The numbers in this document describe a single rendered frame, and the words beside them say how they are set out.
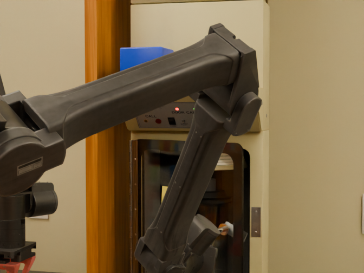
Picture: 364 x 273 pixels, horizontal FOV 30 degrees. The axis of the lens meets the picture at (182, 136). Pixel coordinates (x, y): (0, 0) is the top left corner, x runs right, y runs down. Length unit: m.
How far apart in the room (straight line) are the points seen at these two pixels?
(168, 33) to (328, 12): 0.56
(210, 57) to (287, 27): 1.09
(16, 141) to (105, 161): 0.89
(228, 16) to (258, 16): 0.07
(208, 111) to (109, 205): 0.68
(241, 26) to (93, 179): 0.49
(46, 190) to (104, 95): 0.63
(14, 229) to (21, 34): 0.99
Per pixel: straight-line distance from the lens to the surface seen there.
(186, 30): 1.61
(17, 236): 1.39
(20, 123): 0.78
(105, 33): 1.64
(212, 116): 1.03
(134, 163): 1.63
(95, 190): 1.59
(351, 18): 2.00
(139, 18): 1.65
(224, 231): 1.49
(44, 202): 1.42
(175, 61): 0.90
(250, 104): 1.00
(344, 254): 2.03
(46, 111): 0.80
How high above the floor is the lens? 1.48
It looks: 3 degrees down
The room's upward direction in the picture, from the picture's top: straight up
